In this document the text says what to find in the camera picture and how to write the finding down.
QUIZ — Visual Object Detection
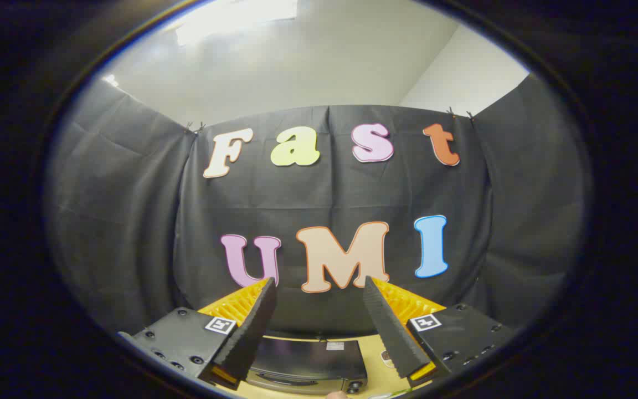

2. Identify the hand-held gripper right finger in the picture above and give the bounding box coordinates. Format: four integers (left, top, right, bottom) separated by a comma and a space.
363, 275, 516, 388

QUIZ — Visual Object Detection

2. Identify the black backdrop cloth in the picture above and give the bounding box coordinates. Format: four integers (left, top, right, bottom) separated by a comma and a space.
45, 75, 594, 339

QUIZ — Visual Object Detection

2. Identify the black toaster oven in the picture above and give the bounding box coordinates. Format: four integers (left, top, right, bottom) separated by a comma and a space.
246, 337, 368, 395

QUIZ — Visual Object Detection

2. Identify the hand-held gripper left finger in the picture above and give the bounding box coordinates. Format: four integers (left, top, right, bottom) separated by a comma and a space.
117, 276, 278, 391

